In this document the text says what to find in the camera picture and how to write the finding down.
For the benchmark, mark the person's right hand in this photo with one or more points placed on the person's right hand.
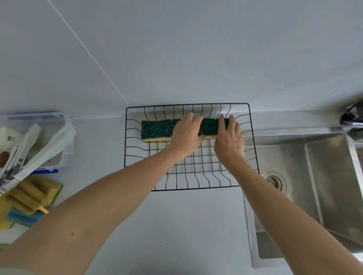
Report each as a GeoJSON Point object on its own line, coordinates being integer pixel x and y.
{"type": "Point", "coordinates": [229, 144]}

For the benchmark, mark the person's left hand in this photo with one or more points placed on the person's left hand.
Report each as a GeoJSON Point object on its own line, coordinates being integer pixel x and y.
{"type": "Point", "coordinates": [185, 136]}

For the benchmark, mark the blue sponge brush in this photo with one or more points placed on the blue sponge brush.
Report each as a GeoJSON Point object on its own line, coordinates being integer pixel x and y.
{"type": "Point", "coordinates": [24, 217]}

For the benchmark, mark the person's right forearm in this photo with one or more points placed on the person's right forearm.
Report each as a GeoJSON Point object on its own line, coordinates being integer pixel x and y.
{"type": "Point", "coordinates": [283, 221]}

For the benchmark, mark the person's left forearm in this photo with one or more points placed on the person's left forearm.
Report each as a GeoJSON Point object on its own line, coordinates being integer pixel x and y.
{"type": "Point", "coordinates": [85, 221]}

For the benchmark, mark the round metal drain strainer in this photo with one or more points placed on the round metal drain strainer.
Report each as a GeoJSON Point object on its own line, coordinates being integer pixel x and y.
{"type": "Point", "coordinates": [273, 181]}

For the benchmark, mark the stainless steel sink insert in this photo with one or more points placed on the stainless steel sink insert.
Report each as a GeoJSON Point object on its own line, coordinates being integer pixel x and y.
{"type": "Point", "coordinates": [334, 184]}

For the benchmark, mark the white metal tongs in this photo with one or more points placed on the white metal tongs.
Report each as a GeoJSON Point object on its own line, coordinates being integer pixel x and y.
{"type": "Point", "coordinates": [45, 153]}
{"type": "Point", "coordinates": [21, 153]}

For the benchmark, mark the clear plastic container blue clips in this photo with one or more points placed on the clear plastic container blue clips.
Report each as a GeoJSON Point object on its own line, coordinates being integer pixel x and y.
{"type": "Point", "coordinates": [34, 116]}

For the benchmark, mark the cream paper cup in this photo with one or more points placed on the cream paper cup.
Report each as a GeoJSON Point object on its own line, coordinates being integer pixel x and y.
{"type": "Point", "coordinates": [7, 138]}

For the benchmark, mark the brown round cup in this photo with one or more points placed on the brown round cup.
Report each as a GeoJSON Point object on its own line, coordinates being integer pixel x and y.
{"type": "Point", "coordinates": [3, 158]}

